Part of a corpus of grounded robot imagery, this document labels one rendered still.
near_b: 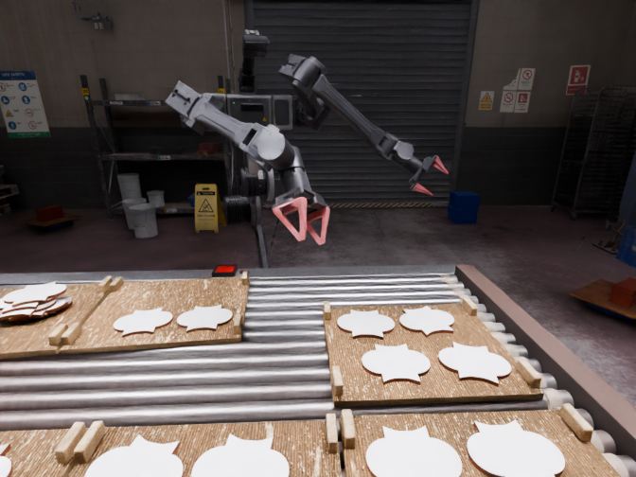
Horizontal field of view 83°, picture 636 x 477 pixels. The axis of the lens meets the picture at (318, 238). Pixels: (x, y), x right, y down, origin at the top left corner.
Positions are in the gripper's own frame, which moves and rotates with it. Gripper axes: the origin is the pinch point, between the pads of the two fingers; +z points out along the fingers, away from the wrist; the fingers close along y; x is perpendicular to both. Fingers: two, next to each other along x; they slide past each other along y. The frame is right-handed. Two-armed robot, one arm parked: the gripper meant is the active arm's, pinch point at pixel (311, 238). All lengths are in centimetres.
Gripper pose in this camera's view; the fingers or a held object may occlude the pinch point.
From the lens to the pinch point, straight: 73.4
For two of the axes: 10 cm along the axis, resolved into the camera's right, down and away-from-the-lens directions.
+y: -4.0, -0.9, -9.1
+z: 2.8, 9.4, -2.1
